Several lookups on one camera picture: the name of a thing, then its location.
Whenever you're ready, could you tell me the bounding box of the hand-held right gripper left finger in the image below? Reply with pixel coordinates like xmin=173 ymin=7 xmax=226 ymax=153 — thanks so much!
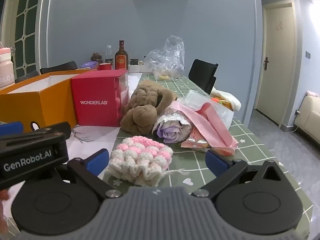
xmin=67 ymin=148 xmax=123 ymax=199

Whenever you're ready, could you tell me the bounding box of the glass pane door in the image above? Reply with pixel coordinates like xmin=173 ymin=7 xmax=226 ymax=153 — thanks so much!
xmin=0 ymin=0 xmax=48 ymax=80

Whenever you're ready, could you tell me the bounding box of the purple pouch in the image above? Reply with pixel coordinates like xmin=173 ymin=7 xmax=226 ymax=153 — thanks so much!
xmin=80 ymin=61 xmax=99 ymax=70

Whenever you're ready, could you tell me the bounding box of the black chair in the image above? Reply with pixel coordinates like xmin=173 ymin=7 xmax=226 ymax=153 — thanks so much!
xmin=188 ymin=59 xmax=219 ymax=95
xmin=40 ymin=61 xmax=78 ymax=75
xmin=15 ymin=71 xmax=40 ymax=84

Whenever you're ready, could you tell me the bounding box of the orange cardboard box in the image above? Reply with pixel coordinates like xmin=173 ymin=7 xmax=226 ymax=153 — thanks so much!
xmin=0 ymin=69 xmax=100 ymax=133

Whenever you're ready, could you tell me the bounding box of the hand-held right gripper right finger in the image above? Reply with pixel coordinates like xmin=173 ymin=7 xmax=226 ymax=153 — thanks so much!
xmin=191 ymin=149 xmax=287 ymax=198

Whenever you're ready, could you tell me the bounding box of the pink water bottle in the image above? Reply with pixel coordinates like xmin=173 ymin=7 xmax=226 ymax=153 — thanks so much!
xmin=0 ymin=47 xmax=14 ymax=88

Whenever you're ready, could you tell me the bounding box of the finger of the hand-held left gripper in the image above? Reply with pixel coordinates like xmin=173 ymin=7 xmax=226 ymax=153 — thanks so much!
xmin=0 ymin=121 xmax=24 ymax=135

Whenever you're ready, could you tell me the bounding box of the clear plastic bag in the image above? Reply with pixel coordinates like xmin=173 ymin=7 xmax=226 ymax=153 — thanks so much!
xmin=144 ymin=35 xmax=185 ymax=81

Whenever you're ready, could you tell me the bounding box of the person's left hand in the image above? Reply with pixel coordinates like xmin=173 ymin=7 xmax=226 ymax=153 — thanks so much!
xmin=0 ymin=189 xmax=10 ymax=233

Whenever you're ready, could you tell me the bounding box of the purple rose bouquet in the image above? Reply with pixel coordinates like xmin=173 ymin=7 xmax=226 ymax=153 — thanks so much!
xmin=152 ymin=105 xmax=193 ymax=144

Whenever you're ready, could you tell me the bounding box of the pink cloth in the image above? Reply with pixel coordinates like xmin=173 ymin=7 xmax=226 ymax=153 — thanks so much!
xmin=171 ymin=101 xmax=238 ymax=148

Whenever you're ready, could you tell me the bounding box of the white orange plush toy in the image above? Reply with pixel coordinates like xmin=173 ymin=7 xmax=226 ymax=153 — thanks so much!
xmin=210 ymin=87 xmax=242 ymax=111

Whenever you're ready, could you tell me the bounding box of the green checked tablecloth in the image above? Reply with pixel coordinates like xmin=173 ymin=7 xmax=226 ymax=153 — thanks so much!
xmin=0 ymin=72 xmax=314 ymax=240

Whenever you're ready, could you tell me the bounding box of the brown figurine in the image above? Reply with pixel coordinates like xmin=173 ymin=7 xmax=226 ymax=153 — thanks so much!
xmin=90 ymin=52 xmax=103 ymax=64

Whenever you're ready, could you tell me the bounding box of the brown plush toy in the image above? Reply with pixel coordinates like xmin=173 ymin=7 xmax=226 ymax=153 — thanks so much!
xmin=120 ymin=79 xmax=178 ymax=137

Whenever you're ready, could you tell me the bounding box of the dark liquor bottle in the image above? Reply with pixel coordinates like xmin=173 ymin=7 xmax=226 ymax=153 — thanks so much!
xmin=115 ymin=40 xmax=128 ymax=70

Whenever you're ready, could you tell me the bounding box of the red cardboard box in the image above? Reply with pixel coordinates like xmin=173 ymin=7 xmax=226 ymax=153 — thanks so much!
xmin=70 ymin=70 xmax=129 ymax=127

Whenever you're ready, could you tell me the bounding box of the beige sofa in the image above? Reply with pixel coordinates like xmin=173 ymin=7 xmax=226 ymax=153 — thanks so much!
xmin=294 ymin=91 xmax=320 ymax=143

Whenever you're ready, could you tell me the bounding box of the pink white crocheted pouch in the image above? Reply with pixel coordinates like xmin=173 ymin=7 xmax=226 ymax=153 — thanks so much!
xmin=104 ymin=135 xmax=190 ymax=187

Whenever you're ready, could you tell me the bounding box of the beige door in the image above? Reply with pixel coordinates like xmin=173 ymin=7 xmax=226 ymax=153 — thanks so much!
xmin=255 ymin=0 xmax=297 ymax=127

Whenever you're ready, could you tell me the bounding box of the orange plastic packet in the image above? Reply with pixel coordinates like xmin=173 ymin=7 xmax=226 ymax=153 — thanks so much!
xmin=180 ymin=132 xmax=235 ymax=157

